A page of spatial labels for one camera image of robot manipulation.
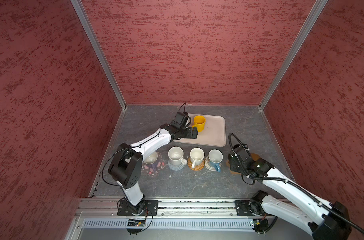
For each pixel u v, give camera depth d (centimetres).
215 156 87
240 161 60
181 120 69
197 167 87
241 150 62
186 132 79
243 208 74
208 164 89
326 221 39
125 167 46
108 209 75
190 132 79
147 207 74
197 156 90
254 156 95
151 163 81
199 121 103
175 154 90
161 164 90
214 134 104
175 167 87
